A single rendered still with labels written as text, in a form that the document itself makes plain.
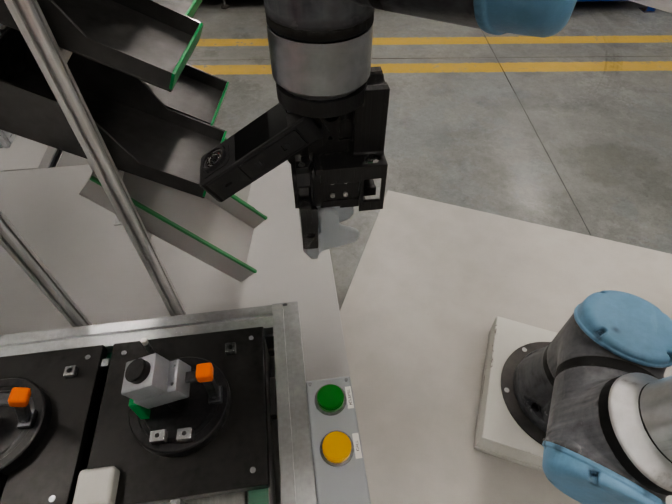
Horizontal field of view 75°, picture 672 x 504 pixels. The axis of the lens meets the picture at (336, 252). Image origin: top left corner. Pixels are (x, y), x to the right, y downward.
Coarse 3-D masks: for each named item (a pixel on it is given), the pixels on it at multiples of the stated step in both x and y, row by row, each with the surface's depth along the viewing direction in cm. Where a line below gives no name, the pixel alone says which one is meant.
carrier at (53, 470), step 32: (64, 352) 70; (96, 352) 70; (0, 384) 64; (32, 384) 64; (64, 384) 67; (96, 384) 67; (0, 416) 61; (32, 416) 61; (64, 416) 63; (0, 448) 59; (32, 448) 60; (64, 448) 61; (32, 480) 58; (64, 480) 58
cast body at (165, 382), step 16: (128, 368) 55; (144, 368) 54; (160, 368) 56; (176, 368) 57; (128, 384) 54; (144, 384) 54; (160, 384) 55; (176, 384) 56; (144, 400) 56; (160, 400) 57; (176, 400) 58
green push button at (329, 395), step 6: (330, 384) 67; (324, 390) 66; (330, 390) 66; (336, 390) 66; (318, 396) 65; (324, 396) 65; (330, 396) 65; (336, 396) 65; (342, 396) 65; (318, 402) 65; (324, 402) 65; (330, 402) 65; (336, 402) 65; (342, 402) 65; (324, 408) 64; (330, 408) 64; (336, 408) 64
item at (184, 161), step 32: (0, 64) 54; (32, 64) 61; (96, 64) 60; (0, 96) 50; (32, 96) 50; (96, 96) 64; (128, 96) 64; (0, 128) 54; (32, 128) 54; (64, 128) 53; (128, 128) 63; (160, 128) 65; (192, 128) 68; (128, 160) 57; (160, 160) 62; (192, 160) 64; (192, 192) 61
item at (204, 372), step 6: (198, 366) 57; (204, 366) 57; (210, 366) 57; (186, 372) 58; (192, 372) 58; (198, 372) 57; (204, 372) 57; (210, 372) 57; (186, 378) 57; (192, 378) 57; (198, 378) 56; (204, 378) 57; (210, 378) 57; (204, 384) 58; (210, 384) 59; (216, 384) 61; (210, 390) 60; (216, 390) 61; (210, 396) 61; (216, 396) 62
